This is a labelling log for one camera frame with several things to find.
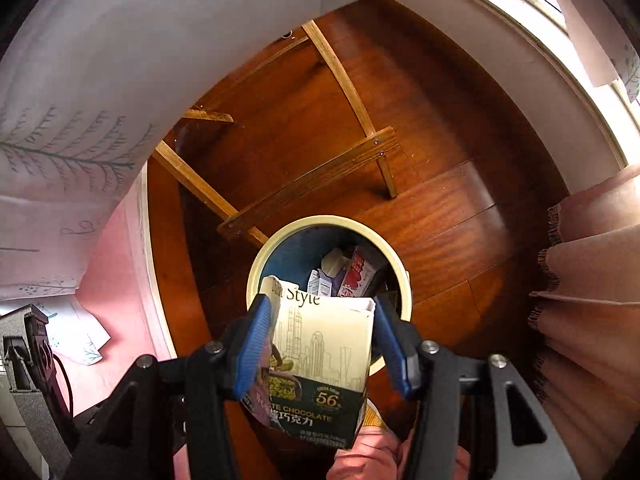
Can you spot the white purple small box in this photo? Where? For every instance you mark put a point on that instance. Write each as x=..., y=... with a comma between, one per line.
x=320, y=282

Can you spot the pink pleated curtain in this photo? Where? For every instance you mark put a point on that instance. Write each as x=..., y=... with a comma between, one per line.
x=590, y=310

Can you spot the cream rimmed round bin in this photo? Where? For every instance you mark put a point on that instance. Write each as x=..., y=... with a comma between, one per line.
x=295, y=252

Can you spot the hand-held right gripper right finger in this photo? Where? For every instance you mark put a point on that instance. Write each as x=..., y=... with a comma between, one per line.
x=392, y=350

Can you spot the red white carton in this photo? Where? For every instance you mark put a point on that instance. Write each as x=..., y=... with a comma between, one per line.
x=357, y=270

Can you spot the yellow slipper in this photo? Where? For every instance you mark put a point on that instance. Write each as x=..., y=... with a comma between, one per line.
x=376, y=417

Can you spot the person's right leg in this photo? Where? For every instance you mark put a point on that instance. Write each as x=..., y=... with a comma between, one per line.
x=360, y=455

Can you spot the tree printed tablecloth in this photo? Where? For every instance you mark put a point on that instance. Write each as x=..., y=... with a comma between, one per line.
x=150, y=60

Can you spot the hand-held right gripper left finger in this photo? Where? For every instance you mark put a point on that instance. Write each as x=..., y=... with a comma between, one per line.
x=252, y=345

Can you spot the pink bed blanket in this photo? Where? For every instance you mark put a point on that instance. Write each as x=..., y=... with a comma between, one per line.
x=120, y=285

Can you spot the wooden table frame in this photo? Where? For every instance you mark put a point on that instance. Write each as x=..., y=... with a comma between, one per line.
x=310, y=180

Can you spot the cream dark chocolate box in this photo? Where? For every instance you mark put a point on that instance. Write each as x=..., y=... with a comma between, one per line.
x=325, y=350

